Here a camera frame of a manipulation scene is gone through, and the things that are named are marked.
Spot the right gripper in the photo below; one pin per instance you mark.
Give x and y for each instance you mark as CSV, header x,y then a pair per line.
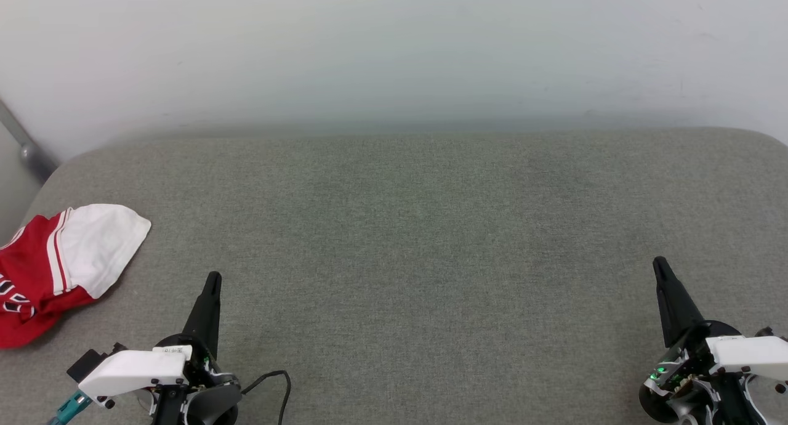
x,y
677,382

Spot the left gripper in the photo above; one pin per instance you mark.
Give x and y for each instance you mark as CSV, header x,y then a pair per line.
x,y
209,394

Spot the red and white basketball jersey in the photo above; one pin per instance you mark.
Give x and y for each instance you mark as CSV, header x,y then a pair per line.
x,y
31,271

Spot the grey metal bar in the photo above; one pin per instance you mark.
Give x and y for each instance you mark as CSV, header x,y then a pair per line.
x,y
28,151

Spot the white left camera bracket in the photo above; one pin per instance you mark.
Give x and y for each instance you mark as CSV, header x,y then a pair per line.
x,y
132,369

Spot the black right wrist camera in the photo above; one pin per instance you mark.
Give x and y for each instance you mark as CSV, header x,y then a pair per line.
x,y
766,332

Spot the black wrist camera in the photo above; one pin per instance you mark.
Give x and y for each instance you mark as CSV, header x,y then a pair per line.
x,y
766,332
92,362

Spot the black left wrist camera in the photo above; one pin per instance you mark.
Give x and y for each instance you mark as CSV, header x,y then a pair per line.
x,y
92,362

